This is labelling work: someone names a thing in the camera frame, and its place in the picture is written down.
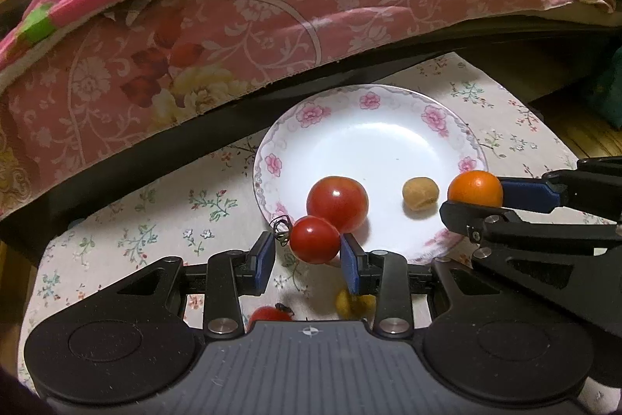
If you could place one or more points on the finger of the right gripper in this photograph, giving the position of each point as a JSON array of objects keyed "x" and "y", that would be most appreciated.
[
  {"x": 506, "y": 228},
  {"x": 581, "y": 191}
]

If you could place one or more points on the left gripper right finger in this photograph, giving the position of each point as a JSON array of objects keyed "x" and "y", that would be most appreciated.
[{"x": 384, "y": 275}]

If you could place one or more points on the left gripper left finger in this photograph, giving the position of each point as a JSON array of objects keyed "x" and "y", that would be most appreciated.
[{"x": 232, "y": 274}]

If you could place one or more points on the small orange tangerine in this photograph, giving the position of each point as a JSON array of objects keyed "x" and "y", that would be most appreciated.
[{"x": 476, "y": 187}]

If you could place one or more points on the small red cherry tomato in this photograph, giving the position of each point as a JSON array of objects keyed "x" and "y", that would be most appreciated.
[{"x": 314, "y": 240}]

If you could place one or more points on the floral tablecloth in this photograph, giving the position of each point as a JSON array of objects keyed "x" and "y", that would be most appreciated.
[{"x": 116, "y": 324}]

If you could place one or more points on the large red tomato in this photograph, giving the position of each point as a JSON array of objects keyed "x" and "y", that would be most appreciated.
[{"x": 341, "y": 201}]

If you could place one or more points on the white floral plate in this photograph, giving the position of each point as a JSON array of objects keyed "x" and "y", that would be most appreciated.
[{"x": 381, "y": 136}]

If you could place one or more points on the pink floral bed sheet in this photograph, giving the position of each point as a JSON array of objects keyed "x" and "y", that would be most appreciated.
[{"x": 115, "y": 81}]

